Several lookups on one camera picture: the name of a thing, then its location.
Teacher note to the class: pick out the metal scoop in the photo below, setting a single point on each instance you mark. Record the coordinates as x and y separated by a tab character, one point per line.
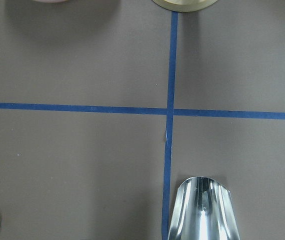
203	210

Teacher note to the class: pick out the wooden cup tree stand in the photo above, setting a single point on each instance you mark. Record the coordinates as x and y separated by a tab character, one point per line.
184	6

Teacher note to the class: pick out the pink bowl of ice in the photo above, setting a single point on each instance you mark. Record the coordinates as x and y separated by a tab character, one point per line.
50	1

